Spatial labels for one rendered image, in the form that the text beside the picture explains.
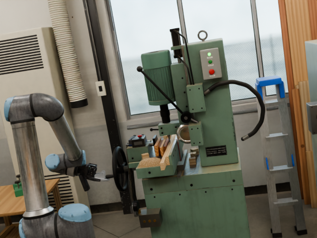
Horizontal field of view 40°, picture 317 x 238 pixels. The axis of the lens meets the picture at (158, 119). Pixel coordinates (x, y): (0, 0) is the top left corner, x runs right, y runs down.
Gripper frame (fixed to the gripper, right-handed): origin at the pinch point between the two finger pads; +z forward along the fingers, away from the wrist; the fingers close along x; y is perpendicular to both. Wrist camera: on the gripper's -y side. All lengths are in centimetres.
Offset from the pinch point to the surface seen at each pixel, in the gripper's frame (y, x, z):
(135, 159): 16.1, 3.9, 14.3
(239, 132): 13, 138, 84
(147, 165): 22.3, -18.0, 24.4
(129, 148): 21.7, 3.8, 9.5
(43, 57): 50, 101, -90
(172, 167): 24.4, -19.2, 38.3
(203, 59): 84, -6, 42
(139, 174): 16.6, -19.2, 21.3
